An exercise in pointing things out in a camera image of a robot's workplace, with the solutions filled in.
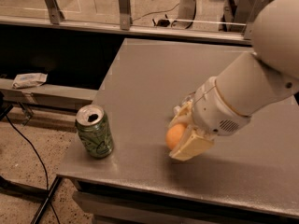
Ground metal railing beam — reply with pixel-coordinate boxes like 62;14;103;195
0;16;250;46

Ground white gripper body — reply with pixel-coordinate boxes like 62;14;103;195
192;77;250;136

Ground metal railing bracket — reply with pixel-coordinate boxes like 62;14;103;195
118;0;132;31
44;0;64;25
244;0;270;40

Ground middle metal railing bracket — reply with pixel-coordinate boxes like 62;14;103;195
118;0;132;31

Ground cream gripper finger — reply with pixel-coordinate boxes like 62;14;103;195
169;126;214;161
168;92;195;128

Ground white wipes packet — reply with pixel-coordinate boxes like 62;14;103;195
12;73;48;89

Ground grey side bench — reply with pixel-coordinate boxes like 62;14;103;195
0;78;97;111

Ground orange fruit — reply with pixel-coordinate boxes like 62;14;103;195
165;123;187;149

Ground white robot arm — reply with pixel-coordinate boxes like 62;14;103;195
167;0;299;161

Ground green soda can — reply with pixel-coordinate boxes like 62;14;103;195
75;105;114;159

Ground left metal railing bracket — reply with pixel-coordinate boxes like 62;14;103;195
44;0;64;25

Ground right metal railing bracket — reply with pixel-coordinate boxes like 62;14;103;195
244;0;270;40

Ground black floor cable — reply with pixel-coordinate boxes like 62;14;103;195
4;114;62;224

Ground black table leg frame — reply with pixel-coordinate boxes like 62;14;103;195
0;176;63;224

